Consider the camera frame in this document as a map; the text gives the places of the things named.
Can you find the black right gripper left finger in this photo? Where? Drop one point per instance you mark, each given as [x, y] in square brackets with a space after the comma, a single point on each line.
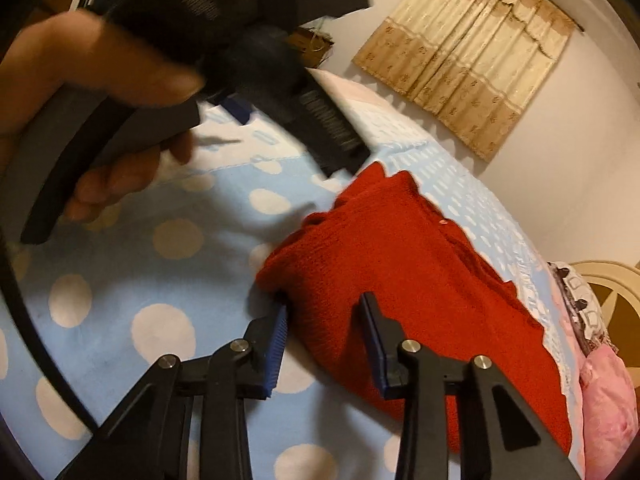
[147, 435]

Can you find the red knitted embroidered sweater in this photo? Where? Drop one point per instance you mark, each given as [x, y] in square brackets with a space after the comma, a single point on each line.
[382, 236]

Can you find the person's left hand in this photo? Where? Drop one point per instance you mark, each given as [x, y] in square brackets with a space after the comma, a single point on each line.
[80, 49]

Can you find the dark wooden desk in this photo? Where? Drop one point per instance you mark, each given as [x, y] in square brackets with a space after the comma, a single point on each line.
[312, 43]

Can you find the pink quilt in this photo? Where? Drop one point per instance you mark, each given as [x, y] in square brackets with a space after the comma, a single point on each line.
[609, 406]

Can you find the black white patterned pillow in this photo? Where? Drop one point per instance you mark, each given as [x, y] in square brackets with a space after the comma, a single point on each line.
[582, 307]

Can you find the cream wooden headboard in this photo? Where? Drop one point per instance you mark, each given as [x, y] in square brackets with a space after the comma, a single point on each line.
[616, 287]

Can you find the beige patterned curtain centre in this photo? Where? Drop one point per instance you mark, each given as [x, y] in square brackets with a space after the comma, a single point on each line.
[475, 65]

